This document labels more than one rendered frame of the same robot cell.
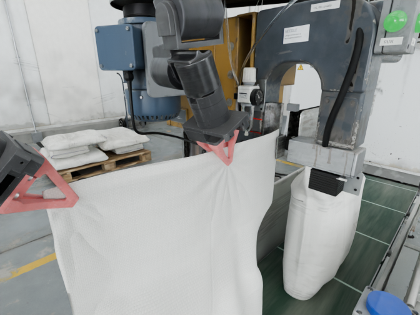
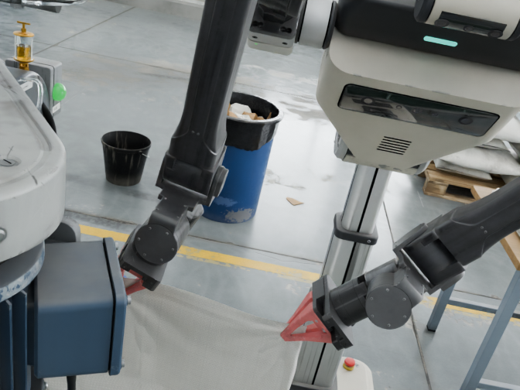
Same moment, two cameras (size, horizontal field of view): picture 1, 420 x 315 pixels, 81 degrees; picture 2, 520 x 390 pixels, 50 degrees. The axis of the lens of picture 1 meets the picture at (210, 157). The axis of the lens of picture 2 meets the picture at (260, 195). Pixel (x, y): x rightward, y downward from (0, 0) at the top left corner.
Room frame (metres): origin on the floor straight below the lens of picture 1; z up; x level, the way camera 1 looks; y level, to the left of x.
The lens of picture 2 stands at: (0.81, 0.58, 1.61)
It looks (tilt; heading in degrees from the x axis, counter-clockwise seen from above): 26 degrees down; 224
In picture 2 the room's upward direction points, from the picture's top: 12 degrees clockwise
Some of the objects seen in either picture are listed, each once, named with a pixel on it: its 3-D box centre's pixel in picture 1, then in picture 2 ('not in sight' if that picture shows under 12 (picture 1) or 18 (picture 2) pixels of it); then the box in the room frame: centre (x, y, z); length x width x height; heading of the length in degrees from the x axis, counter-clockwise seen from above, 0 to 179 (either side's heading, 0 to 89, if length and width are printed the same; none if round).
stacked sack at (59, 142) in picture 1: (74, 139); not in sight; (2.88, 1.63, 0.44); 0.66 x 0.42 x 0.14; 131
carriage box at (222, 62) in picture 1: (220, 80); not in sight; (0.86, -0.03, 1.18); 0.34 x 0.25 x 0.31; 44
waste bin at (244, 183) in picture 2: not in sight; (232, 158); (-1.20, -1.63, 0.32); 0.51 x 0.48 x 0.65; 44
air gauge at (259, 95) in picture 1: (256, 97); not in sight; (0.57, -0.10, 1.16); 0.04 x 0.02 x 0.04; 134
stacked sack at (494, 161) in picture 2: not in sight; (474, 155); (-3.07, -1.09, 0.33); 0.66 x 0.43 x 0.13; 134
